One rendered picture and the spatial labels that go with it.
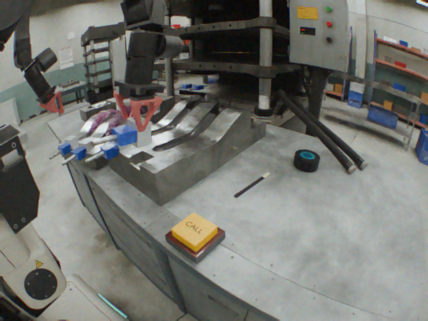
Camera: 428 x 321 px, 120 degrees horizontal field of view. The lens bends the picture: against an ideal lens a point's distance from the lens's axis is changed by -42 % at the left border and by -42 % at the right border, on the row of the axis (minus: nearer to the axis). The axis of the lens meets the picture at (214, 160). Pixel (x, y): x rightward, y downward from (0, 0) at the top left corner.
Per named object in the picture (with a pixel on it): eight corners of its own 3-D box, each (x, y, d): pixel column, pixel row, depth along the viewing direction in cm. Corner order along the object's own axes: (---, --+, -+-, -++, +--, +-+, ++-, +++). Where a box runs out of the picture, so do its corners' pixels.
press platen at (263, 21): (277, 55, 83) (277, 15, 73) (128, 59, 154) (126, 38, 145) (316, 59, 138) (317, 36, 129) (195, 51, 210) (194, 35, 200)
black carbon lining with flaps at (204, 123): (160, 161, 50) (155, 124, 46) (128, 144, 59) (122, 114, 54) (239, 121, 74) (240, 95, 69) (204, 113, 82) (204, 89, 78)
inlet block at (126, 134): (97, 160, 36) (95, 134, 34) (89, 150, 39) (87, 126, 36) (150, 144, 46) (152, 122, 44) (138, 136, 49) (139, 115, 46)
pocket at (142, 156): (142, 178, 47) (139, 164, 45) (130, 170, 50) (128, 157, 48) (157, 170, 50) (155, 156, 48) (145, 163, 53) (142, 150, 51)
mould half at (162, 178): (161, 206, 46) (150, 154, 40) (110, 168, 61) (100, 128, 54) (265, 136, 80) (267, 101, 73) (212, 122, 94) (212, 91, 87)
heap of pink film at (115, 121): (111, 137, 68) (107, 116, 64) (84, 132, 74) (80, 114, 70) (154, 114, 88) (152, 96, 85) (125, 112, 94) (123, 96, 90)
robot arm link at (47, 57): (14, 61, 37) (18, 55, 34) (38, 39, 43) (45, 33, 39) (30, 85, 47) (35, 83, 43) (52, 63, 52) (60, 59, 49)
